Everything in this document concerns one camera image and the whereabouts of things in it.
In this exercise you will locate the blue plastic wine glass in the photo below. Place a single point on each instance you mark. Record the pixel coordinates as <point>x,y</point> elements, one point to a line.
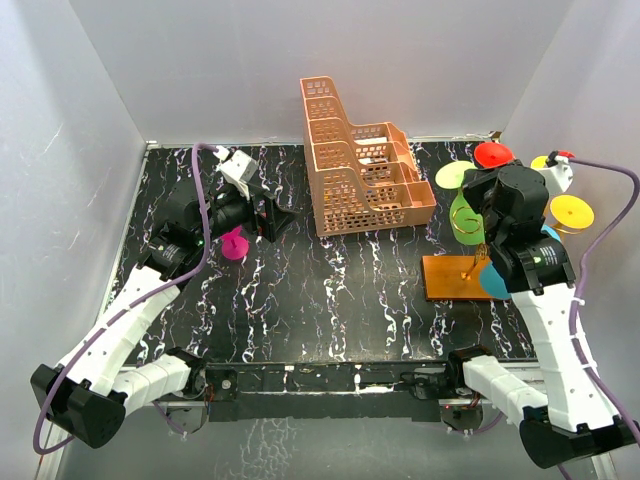
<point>493,284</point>

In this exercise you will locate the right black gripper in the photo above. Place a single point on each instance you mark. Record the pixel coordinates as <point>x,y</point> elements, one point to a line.
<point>475,181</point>

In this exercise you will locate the magenta plastic wine glass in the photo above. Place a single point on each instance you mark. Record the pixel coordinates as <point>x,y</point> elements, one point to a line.
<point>234,245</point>

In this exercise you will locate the red plastic wine glass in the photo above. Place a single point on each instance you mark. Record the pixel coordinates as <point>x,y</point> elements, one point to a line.
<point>492,155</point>

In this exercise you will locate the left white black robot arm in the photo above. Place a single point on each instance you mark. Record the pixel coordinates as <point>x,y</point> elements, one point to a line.
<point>87,394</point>

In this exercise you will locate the gold wire wooden glass rack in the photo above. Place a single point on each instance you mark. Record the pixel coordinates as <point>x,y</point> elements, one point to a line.
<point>460,280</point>

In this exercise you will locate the yellow plastic wine glass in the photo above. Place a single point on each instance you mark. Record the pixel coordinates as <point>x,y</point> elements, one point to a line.
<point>571,214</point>

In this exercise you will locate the green plastic wine glass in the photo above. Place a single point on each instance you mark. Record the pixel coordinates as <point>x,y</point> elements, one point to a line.
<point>467,226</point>

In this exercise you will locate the black front mounting rail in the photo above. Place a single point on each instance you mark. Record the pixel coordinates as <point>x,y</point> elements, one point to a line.
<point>321,390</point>

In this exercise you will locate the orange yellow wine glass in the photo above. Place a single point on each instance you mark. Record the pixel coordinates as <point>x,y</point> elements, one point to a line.
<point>539,162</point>

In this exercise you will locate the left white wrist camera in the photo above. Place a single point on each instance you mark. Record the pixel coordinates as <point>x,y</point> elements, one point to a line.
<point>238,169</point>

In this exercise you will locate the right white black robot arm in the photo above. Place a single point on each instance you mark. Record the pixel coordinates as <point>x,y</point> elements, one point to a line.
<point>575,416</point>

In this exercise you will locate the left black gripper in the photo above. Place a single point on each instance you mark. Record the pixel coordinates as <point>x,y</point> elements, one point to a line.
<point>279,217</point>

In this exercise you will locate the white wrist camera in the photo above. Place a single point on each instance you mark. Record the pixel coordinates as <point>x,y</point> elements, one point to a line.
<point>238,169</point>
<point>559,174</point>

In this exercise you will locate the peach plastic file organizer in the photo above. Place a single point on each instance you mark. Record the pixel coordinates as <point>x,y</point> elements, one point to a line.
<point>361,177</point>

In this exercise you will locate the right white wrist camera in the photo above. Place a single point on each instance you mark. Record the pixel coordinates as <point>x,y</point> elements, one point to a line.
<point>559,174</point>

